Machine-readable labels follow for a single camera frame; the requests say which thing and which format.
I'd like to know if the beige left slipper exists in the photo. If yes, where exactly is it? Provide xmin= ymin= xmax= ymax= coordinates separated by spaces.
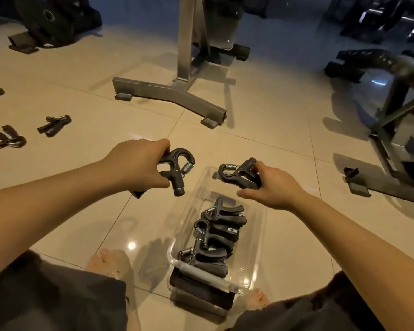
xmin=85 ymin=248 xmax=135 ymax=283

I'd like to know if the person's right forearm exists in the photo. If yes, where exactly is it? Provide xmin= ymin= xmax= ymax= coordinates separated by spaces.
xmin=291 ymin=194 xmax=414 ymax=331

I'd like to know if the black weight bench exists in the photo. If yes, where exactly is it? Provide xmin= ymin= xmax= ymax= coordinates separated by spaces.
xmin=324 ymin=48 xmax=414 ymax=90

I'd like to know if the person's left hand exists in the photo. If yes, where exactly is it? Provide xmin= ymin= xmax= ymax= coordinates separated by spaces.
xmin=103 ymin=138 xmax=172 ymax=193

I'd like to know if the clear plastic storage box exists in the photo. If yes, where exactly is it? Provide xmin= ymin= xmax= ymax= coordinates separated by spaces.
xmin=167 ymin=165 xmax=268 ymax=311

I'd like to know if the person's left forearm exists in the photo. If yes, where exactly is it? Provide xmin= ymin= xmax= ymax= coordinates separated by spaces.
xmin=0 ymin=158 xmax=113 ymax=283

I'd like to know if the grey metal rack stand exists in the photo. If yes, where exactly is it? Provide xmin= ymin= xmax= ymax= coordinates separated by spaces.
xmin=112 ymin=0 xmax=252 ymax=130

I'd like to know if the dark dumbbell rack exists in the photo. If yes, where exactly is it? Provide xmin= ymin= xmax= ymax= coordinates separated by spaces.
xmin=324 ymin=0 xmax=414 ymax=45

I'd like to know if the person's right hand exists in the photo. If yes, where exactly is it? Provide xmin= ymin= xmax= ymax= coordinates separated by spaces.
xmin=236 ymin=160 xmax=306 ymax=211

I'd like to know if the grey metal machine frame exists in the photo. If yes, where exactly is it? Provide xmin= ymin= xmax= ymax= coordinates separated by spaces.
xmin=343 ymin=79 xmax=414 ymax=205

